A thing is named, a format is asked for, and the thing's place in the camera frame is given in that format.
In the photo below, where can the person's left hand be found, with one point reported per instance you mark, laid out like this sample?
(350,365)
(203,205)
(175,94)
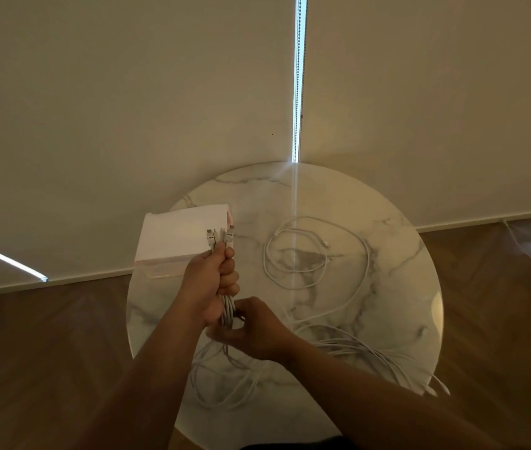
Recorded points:
(204,285)

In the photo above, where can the person's right hand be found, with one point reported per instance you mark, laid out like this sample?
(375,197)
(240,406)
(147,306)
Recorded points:
(261,335)

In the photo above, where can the white pink box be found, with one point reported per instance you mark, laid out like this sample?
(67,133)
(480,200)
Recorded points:
(171,234)

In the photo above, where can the person's left forearm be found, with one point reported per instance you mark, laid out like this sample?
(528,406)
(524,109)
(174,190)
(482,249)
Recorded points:
(143,388)

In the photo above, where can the person's right forearm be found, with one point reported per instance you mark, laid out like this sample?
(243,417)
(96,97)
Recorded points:
(378,403)

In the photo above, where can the black shorts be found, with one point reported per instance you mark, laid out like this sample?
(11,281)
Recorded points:
(303,445)

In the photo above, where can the round marble table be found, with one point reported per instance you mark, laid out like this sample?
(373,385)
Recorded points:
(387,285)

